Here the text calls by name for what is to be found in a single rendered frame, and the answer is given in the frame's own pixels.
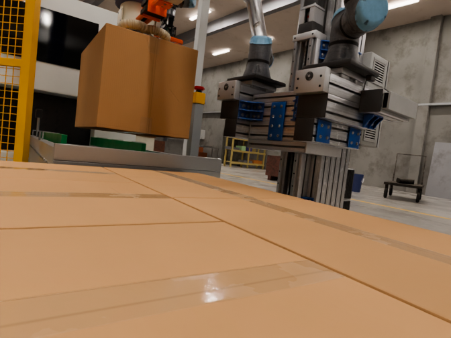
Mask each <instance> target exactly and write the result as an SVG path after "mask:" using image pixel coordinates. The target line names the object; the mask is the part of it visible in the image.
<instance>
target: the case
mask: <svg viewBox="0 0 451 338"><path fill-rule="evenodd" d="M197 58H198V50H194V49H192V48H188V47H185V46H182V45H178V44H175V43H172V42H168V41H166V40H161V39H159V38H155V37H152V36H148V35H146V34H142V33H139V32H135V31H132V30H129V29H125V28H123V27H119V26H116V25H113V24H110V23H106V24H105V25H104V26H103V27H102V28H101V30H100V31H99V33H98V34H97V35H96V36H95V37H94V38H93V40H92V41H91V42H90V43H89V45H88V46H87V47H86V48H85V49H84V51H83V52H82V53H81V66H80V74H79V88H78V96H77V110H76V117H75V125H74V126H75V127H79V128H85V129H95V130H101V131H110V132H116V133H126V134H132V135H142V136H150V137H169V138H179V139H188V138H189V130H190V124H191V112H192V106H193V94H194V88H195V76H196V69H197Z"/></svg>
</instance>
